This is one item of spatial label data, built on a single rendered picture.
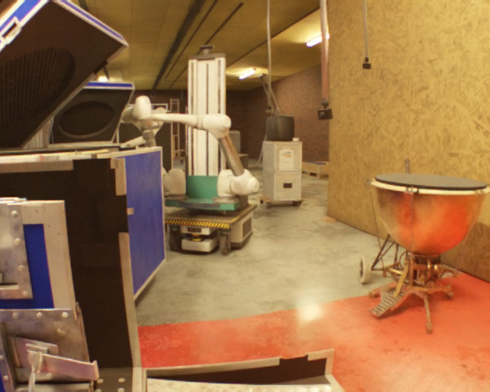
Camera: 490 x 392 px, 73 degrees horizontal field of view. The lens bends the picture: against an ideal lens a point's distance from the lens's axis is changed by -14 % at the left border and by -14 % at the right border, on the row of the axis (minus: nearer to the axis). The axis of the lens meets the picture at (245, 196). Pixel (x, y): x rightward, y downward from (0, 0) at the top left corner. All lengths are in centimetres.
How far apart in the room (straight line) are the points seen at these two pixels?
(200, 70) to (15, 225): 324
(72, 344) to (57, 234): 14
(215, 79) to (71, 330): 314
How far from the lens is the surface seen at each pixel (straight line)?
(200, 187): 347
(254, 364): 158
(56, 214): 42
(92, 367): 45
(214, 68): 354
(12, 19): 196
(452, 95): 329
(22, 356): 51
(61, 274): 44
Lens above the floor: 102
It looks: 9 degrees down
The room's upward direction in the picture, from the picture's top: straight up
